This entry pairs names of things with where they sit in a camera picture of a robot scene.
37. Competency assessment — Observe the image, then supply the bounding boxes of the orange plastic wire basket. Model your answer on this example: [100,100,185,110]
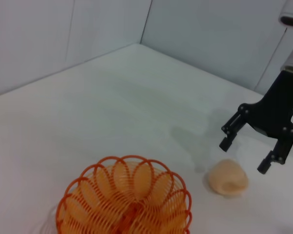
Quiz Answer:
[56,155,193,234]

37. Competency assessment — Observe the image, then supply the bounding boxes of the beige bread bun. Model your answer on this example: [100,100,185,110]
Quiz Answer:
[206,158,250,198]

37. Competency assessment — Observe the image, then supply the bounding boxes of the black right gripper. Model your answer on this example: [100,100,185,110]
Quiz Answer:
[219,69,293,175]

